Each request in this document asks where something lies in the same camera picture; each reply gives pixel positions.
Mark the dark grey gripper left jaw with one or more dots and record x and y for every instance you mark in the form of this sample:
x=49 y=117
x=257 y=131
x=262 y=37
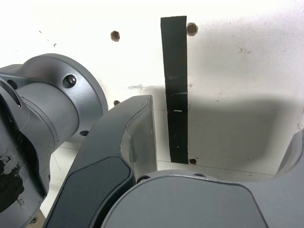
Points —
x=99 y=166

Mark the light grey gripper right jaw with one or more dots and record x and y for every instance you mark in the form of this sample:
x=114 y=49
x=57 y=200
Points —
x=190 y=204

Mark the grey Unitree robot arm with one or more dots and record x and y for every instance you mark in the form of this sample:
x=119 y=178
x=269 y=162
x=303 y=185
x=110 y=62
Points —
x=47 y=107

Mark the black tape strip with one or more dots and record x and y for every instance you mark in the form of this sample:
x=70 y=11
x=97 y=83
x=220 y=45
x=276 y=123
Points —
x=175 y=83

